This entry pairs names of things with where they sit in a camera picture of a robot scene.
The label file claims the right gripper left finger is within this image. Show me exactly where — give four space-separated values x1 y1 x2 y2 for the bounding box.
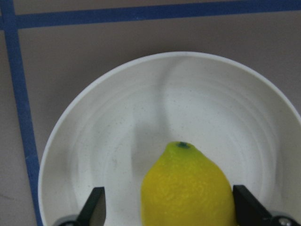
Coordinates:
53 187 106 226

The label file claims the white round plate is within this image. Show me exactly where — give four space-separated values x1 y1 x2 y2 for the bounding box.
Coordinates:
38 52 301 226

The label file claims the yellow lemon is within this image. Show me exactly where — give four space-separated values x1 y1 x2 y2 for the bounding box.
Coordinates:
141 142 238 226

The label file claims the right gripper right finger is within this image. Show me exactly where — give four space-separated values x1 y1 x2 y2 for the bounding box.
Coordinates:
233 185 300 226

